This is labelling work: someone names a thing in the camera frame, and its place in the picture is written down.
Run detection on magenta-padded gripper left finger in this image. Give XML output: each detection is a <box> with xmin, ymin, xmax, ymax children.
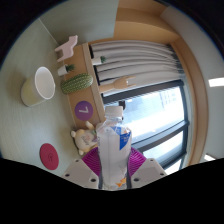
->
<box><xmin>61</xmin><ymin>147</ymin><xmax>100</xmax><ymax>189</ymax></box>

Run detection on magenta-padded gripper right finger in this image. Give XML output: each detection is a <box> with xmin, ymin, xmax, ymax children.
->
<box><xmin>128</xmin><ymin>147</ymin><xmax>168</xmax><ymax>189</ymax></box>

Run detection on clear plastic water bottle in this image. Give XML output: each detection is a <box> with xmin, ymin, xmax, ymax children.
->
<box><xmin>95</xmin><ymin>105</ymin><xmax>133</xmax><ymax>191</ymax></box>

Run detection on beige plush mouse toy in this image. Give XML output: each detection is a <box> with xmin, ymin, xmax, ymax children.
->
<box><xmin>70</xmin><ymin>120</ymin><xmax>100</xmax><ymax>156</ymax></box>

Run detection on flat round red coaster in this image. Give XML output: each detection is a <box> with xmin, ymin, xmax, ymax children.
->
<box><xmin>39</xmin><ymin>143</ymin><xmax>60</xmax><ymax>171</ymax></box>

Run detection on dark-framed large window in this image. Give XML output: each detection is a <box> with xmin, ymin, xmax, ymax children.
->
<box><xmin>101</xmin><ymin>79</ymin><xmax>191</xmax><ymax>176</ymax></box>

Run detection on round purple number sign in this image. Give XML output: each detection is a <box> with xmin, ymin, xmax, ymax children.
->
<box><xmin>74</xmin><ymin>100</ymin><xmax>95</xmax><ymax>122</ymax></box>

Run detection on tall green cactus figure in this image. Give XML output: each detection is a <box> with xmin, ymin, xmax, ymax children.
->
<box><xmin>60</xmin><ymin>72</ymin><xmax>94</xmax><ymax>95</ymax></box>

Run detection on small potted green plant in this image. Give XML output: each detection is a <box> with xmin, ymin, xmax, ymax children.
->
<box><xmin>90</xmin><ymin>55</ymin><xmax>108</xmax><ymax>66</ymax></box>
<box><xmin>56</xmin><ymin>63</ymin><xmax>76</xmax><ymax>77</ymax></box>

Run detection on white pleated curtain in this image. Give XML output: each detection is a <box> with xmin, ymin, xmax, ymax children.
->
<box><xmin>88</xmin><ymin>40</ymin><xmax>184</xmax><ymax>98</ymax></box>

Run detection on ceiling strip lights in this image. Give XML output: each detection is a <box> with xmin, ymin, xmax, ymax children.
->
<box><xmin>203</xmin><ymin>77</ymin><xmax>224</xmax><ymax>162</ymax></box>

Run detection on pale green desk partition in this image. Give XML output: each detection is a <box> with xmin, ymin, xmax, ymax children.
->
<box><xmin>39</xmin><ymin>0</ymin><xmax>119</xmax><ymax>46</ymax></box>

